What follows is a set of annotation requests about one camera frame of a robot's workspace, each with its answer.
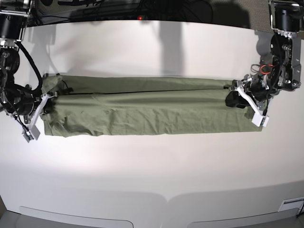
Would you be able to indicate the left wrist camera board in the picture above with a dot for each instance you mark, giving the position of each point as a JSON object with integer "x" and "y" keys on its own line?
{"x": 260, "y": 120}

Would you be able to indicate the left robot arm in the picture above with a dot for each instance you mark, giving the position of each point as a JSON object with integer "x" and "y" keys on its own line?
{"x": 280, "y": 69}

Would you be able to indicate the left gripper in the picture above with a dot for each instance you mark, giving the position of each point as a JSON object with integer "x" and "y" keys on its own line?
{"x": 253, "y": 91}

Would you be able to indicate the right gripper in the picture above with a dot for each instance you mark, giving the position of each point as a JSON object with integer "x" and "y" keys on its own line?
{"x": 25, "y": 108}

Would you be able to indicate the black power strip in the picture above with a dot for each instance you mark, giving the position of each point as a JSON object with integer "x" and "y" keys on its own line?
{"x": 121, "y": 17}

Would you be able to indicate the green T-shirt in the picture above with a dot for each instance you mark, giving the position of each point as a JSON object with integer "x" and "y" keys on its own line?
{"x": 142, "y": 106}

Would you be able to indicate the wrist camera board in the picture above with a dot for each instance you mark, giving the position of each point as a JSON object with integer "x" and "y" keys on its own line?
{"x": 31, "y": 133}
{"x": 260, "y": 120}

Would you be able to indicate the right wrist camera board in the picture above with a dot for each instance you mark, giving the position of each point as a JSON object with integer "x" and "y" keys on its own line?
{"x": 31, "y": 133}

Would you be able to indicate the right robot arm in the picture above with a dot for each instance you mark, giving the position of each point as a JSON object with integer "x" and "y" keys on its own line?
{"x": 14, "y": 16}

